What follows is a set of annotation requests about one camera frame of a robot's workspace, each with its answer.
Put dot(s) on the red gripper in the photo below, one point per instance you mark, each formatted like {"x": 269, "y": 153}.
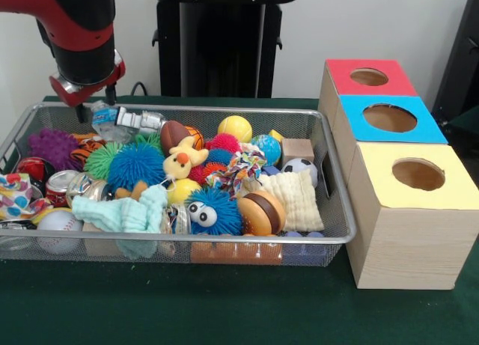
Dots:
{"x": 65, "y": 96}

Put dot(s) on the clear bottle with blue label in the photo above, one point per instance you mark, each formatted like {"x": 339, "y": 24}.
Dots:
{"x": 103, "y": 117}

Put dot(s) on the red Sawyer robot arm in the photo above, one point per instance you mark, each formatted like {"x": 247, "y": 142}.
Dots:
{"x": 75, "y": 30}

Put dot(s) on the shallow metal mesh bin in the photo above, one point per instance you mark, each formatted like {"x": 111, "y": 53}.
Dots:
{"x": 338, "y": 210}

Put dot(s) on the wooden box with three holes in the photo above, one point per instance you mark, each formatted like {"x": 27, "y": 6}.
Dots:
{"x": 408, "y": 247}

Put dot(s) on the green spiky ball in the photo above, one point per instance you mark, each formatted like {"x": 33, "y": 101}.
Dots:
{"x": 101, "y": 159}

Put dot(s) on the purple spiky ball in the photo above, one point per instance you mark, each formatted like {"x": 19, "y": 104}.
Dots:
{"x": 52, "y": 146}

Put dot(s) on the yellow plush duck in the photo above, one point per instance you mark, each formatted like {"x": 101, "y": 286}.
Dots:
{"x": 181, "y": 161}

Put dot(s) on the mint green cloth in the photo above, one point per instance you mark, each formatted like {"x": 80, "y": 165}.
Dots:
{"x": 123, "y": 212}

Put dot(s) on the yellow foam ball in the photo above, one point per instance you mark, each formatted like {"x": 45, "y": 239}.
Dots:
{"x": 235, "y": 129}

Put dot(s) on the blue spiky ball with eyes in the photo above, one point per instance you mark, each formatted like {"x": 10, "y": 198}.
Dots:
{"x": 221, "y": 214}

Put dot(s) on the toy hamburger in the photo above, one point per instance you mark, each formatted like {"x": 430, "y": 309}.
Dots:
{"x": 262, "y": 212}

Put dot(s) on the small soccer ball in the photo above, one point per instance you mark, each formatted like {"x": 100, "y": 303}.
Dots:
{"x": 299, "y": 167}

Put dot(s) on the cream cloth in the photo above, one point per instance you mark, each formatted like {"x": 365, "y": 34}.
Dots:
{"x": 295, "y": 199}

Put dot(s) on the black panel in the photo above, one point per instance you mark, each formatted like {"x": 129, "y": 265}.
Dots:
{"x": 460, "y": 60}

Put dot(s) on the dark green side table cloth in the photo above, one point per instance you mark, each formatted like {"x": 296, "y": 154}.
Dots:
{"x": 467, "y": 135}

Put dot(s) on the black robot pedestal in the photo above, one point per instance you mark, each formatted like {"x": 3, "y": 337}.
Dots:
{"x": 221, "y": 42}

